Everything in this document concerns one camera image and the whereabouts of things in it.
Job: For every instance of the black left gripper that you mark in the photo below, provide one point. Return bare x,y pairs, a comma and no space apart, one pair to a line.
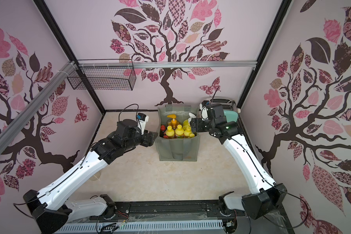
149,139

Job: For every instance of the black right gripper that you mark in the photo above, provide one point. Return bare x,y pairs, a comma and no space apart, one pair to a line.
195,125

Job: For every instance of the dark green bottle red cap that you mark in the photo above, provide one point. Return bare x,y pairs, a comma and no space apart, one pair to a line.
163,128

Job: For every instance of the orange pump soap bottle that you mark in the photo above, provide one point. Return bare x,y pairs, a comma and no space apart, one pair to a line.
172,121

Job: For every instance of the grey-green shopping bag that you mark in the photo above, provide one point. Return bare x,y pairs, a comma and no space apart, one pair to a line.
178,149

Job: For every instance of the large yellow dish soap bottle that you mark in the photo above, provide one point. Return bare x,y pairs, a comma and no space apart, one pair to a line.
186,123

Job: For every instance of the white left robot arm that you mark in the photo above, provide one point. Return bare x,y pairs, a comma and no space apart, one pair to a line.
50,207

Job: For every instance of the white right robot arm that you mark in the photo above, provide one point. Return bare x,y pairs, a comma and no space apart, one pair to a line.
265,194

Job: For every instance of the mint green toaster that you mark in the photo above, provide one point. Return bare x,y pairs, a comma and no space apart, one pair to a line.
231,115

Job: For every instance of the clear glass jar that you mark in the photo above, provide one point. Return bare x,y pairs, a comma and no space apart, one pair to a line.
95,176

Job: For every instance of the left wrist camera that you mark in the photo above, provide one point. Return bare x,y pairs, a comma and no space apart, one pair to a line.
129,128

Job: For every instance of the black wire basket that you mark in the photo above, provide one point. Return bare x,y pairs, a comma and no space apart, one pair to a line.
103,74

